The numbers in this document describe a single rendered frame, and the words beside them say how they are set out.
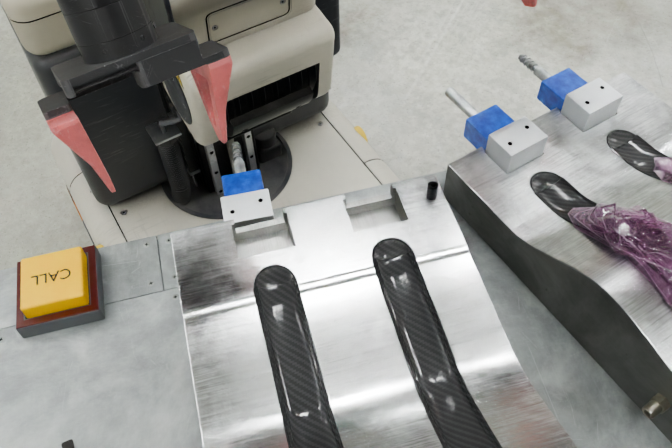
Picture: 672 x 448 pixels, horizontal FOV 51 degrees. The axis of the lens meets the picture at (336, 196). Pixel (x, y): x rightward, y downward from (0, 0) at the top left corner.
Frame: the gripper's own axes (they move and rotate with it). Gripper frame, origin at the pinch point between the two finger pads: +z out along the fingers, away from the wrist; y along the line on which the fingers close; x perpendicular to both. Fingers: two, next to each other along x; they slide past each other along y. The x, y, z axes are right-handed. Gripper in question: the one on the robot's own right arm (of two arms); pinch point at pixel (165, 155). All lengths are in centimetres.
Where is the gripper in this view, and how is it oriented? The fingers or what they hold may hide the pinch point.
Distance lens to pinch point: 58.8
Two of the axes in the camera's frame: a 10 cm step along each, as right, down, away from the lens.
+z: 2.5, 8.5, 4.6
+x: -4.5, -3.2, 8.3
